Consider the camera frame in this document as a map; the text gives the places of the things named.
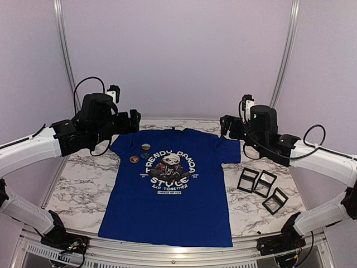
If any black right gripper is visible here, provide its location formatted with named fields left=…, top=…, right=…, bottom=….
left=220, top=114, right=265, bottom=154

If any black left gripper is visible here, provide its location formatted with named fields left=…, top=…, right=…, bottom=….
left=90, top=108, right=141, bottom=146

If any green round brooch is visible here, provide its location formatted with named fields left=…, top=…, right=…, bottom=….
left=142, top=143, right=151, bottom=150

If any blue panda print t-shirt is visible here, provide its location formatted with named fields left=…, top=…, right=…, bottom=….
left=98, top=128, right=241, bottom=247

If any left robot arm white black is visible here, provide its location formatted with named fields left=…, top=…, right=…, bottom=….
left=1, top=93, right=141, bottom=248

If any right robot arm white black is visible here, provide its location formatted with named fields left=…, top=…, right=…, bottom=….
left=220, top=102, right=356, bottom=250

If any blue round brooch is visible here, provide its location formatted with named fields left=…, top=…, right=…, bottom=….
left=141, top=152, right=149, bottom=159

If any orange round brooch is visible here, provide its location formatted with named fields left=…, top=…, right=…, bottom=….
left=129, top=156, right=139, bottom=164

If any black display box left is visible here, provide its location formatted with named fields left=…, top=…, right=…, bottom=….
left=237, top=167, right=259, bottom=193

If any black display box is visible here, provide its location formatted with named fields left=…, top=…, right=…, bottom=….
left=253, top=170, right=277, bottom=198
left=237, top=167, right=259, bottom=193
left=262, top=188, right=288, bottom=215

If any black display box middle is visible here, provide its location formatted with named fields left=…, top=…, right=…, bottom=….
left=253, top=170, right=277, bottom=198

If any black display box right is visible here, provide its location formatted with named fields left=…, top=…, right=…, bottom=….
left=262, top=188, right=288, bottom=215

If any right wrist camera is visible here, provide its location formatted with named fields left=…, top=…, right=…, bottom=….
left=240, top=94, right=256, bottom=121

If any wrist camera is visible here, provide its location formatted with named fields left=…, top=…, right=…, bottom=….
left=240, top=94, right=256, bottom=121
left=105, top=85, right=120, bottom=104

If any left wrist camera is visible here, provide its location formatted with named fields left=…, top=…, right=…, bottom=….
left=105, top=85, right=120, bottom=104

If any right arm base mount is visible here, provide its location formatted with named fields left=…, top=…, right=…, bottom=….
left=256, top=232, right=306, bottom=256

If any right aluminium corner post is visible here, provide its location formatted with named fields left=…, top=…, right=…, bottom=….
left=269, top=0, right=301, bottom=108

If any aluminium corner post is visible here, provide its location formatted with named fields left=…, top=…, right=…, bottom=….
left=269, top=0, right=301, bottom=108
left=54, top=0, right=81, bottom=113

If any left aluminium corner post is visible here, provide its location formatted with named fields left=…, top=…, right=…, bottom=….
left=54, top=0, right=81, bottom=113

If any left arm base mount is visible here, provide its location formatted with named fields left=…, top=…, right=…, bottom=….
left=41, top=226, right=89, bottom=253

